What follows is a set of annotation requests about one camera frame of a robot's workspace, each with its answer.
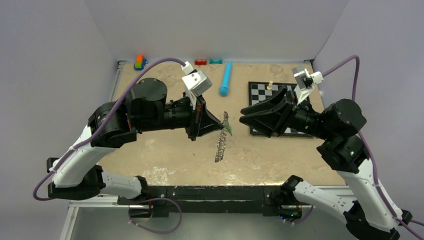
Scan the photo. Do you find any blue orange toy car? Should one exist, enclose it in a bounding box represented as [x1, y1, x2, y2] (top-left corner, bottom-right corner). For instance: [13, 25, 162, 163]
[133, 55, 147, 71]

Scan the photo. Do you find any black front rail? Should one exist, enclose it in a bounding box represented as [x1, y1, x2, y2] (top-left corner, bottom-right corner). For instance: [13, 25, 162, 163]
[117, 185, 310, 222]

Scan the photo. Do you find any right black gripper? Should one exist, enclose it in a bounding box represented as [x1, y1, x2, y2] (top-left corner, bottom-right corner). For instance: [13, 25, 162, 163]
[238, 84, 333, 139]

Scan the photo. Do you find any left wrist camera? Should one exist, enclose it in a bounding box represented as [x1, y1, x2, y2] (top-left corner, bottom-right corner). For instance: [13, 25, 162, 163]
[181, 61, 213, 97]

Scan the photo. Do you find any metal disc with keyrings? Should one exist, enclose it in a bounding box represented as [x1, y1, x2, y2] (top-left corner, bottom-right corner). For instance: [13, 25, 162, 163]
[214, 111, 230, 163]

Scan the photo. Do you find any blue cylinder tube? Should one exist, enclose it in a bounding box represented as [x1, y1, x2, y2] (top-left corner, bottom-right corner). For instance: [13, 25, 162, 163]
[219, 61, 233, 97]

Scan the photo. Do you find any black white chessboard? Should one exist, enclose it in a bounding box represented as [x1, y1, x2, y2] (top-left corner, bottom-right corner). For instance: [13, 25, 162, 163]
[248, 81, 314, 138]

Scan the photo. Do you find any green key tag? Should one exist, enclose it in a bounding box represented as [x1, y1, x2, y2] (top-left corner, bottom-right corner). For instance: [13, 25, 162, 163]
[224, 122, 233, 136]

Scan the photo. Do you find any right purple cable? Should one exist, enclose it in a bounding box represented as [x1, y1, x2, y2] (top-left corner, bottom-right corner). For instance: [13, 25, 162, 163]
[321, 54, 424, 240]

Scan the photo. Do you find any white chess pawn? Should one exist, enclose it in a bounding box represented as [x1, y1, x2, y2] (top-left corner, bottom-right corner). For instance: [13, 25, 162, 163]
[267, 81, 273, 90]

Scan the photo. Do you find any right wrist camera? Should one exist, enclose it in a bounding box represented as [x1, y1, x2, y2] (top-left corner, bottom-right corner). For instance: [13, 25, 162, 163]
[292, 66, 324, 105]

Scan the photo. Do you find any teal toy brick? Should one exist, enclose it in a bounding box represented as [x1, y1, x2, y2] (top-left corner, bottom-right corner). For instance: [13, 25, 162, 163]
[209, 58, 223, 65]

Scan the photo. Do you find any red toy brick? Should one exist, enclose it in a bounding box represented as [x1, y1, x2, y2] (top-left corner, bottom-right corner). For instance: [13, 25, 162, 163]
[194, 58, 208, 66]

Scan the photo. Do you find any purple cable loop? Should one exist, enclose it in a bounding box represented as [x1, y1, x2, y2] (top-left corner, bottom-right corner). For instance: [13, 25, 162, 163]
[128, 197, 183, 235]

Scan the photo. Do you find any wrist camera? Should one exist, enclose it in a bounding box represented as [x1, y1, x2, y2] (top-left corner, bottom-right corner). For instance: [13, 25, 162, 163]
[181, 61, 213, 97]
[292, 66, 324, 105]

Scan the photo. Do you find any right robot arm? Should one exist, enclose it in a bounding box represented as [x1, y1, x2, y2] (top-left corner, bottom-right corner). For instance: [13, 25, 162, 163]
[239, 87, 412, 240]

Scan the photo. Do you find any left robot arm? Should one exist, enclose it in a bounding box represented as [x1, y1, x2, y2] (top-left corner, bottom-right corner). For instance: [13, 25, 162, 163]
[47, 77, 223, 205]

